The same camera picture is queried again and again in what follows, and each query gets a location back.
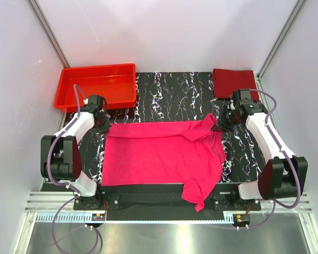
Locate bright pink t-shirt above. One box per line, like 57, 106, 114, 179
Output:
101, 114, 226, 212

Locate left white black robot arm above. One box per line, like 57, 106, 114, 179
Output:
40, 95, 111, 210

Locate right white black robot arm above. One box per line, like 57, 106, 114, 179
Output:
211, 89, 308, 210

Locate red plastic bin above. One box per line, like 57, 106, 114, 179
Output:
54, 63, 137, 113

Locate folded dark red t-shirt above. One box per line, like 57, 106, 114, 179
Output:
212, 69, 257, 99

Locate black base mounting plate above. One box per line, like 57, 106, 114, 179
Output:
74, 183, 261, 219

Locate white slotted cable duct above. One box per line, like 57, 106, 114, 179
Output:
36, 212, 250, 225

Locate left aluminium frame post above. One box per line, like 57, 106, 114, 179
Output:
27, 0, 70, 68

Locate aluminium frame post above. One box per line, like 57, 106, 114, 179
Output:
257, 0, 307, 80
27, 0, 70, 68

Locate right aluminium frame post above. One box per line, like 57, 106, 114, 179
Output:
257, 0, 307, 80

